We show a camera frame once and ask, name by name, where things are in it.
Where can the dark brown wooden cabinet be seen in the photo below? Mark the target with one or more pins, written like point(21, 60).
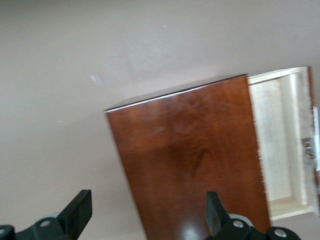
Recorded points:
point(187, 150)

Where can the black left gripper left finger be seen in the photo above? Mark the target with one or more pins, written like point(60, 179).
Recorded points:
point(75, 217)

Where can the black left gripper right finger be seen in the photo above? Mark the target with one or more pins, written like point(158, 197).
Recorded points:
point(217, 220)

